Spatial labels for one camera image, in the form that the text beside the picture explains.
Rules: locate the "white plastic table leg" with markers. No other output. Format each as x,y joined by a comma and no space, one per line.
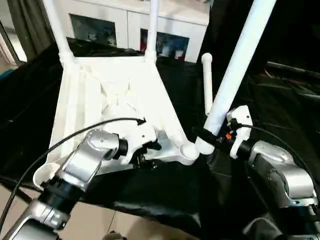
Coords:
207,82
240,62
57,30
153,30

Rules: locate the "white plastic table top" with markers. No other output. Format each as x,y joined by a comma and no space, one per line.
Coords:
82,100

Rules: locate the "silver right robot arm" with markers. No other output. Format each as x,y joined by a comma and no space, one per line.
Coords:
282,175

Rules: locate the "black work mat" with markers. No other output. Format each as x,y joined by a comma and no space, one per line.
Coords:
175,190

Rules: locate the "white cup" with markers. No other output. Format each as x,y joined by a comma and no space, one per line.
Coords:
179,53

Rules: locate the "dark long rod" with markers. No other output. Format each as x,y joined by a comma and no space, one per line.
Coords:
292,68

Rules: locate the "red package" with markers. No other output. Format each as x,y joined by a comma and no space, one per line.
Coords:
144,45

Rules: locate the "white glass door cabinet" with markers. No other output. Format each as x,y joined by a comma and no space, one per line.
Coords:
125,15

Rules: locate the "beige curtain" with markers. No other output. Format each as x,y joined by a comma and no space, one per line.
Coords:
30,25

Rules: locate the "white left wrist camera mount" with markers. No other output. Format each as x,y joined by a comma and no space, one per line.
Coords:
135,135

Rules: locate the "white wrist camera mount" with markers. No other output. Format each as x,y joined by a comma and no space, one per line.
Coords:
135,135
241,117

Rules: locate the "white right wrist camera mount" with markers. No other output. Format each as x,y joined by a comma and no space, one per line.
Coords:
241,117

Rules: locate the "black metal table frame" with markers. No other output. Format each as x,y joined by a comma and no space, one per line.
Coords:
20,192

